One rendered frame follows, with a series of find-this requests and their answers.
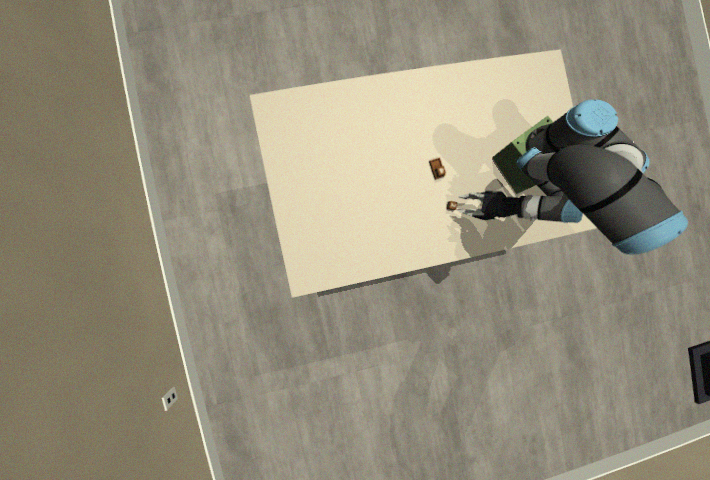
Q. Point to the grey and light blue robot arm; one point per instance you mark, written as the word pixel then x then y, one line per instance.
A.
pixel 630 209

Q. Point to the brown wooden tray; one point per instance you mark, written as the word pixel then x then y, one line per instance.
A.
pixel 434 164

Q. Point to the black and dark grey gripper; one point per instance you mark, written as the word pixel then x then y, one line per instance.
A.
pixel 493 205

